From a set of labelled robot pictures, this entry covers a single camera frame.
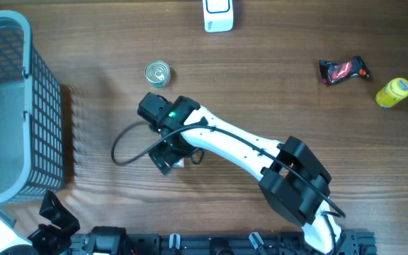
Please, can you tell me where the red white small carton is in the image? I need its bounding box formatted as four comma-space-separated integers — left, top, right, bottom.
171, 158, 185, 168

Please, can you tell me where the green labelled round container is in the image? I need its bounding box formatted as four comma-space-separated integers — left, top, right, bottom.
144, 60, 171, 88

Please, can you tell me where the black red snack wrapper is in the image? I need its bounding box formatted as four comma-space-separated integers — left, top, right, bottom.
319, 56, 371, 85

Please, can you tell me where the yellow lidded small bottle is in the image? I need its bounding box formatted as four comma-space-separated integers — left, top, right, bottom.
375, 78, 408, 108

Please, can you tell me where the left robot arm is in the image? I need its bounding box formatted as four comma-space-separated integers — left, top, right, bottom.
0, 191, 135, 255

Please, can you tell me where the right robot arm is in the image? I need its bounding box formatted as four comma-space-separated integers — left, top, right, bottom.
137, 93, 346, 254

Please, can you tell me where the white barcode scanner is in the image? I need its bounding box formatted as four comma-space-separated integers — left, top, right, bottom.
202, 0, 234, 33

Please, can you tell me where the grey plastic mesh basket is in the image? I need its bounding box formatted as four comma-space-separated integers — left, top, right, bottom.
0, 10, 66, 204

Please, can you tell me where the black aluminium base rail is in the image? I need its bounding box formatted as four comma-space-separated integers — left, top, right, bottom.
61, 232, 378, 255

